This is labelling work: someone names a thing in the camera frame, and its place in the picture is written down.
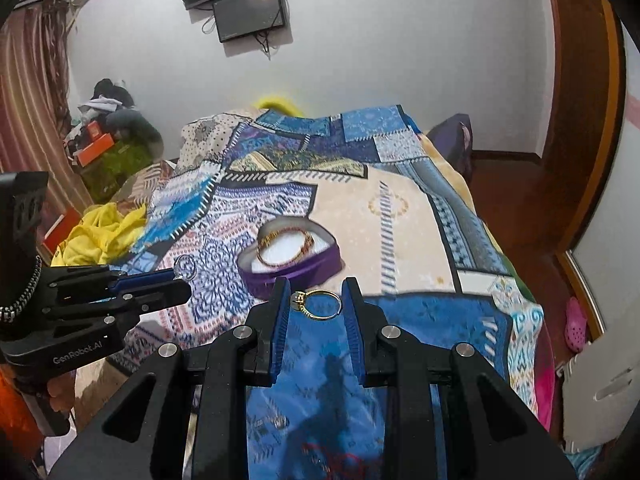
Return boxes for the yellow fluffy item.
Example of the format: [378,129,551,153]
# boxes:
[252,92,306,116]

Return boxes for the small black wall screen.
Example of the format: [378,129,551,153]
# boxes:
[212,0,290,43]

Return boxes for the gold ring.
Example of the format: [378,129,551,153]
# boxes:
[291,290,344,321]

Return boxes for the braided wrist strap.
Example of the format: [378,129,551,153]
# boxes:
[0,255,42,323]

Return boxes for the yellow cloth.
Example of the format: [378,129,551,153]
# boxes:
[50,203,148,267]

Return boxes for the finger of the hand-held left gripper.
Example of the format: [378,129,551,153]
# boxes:
[47,279,193,324]
[49,265,177,302]

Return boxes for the patchwork printed blanket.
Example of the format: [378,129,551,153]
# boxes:
[107,104,546,480]

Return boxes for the orange box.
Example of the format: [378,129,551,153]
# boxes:
[75,132,118,167]

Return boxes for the wooden door frame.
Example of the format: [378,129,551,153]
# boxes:
[542,0,626,261]

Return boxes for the green cloth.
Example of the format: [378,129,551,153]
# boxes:
[82,140,156,203]

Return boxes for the striped brown curtain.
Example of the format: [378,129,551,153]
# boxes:
[0,0,96,216]

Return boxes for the pink clog shoe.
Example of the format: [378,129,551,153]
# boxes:
[565,296,588,353]

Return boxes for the pink bed sheet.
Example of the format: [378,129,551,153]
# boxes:
[532,352,556,433]

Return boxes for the person's left hand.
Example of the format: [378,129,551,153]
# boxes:
[46,372,77,413]

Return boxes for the purple pillow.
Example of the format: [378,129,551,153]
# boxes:
[425,113,473,181]

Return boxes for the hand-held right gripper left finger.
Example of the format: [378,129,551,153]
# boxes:
[47,276,293,480]

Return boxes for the black cables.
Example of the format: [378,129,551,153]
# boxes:
[252,30,281,58]

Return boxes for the red flat box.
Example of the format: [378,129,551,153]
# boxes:
[42,208,81,256]

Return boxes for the white plastic panel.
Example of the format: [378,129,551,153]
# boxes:
[560,310,640,453]

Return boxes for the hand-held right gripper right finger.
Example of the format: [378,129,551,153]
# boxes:
[340,276,578,480]

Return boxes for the purple heart-shaped jewelry box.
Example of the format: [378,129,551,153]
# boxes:
[236,217,342,301]

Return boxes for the gold bracelet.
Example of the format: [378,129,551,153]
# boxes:
[256,226,317,267]

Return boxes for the silver ring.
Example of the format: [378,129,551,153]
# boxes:
[172,254,197,281]

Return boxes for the pile of grey clothes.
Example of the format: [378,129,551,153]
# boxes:
[77,78,166,156]

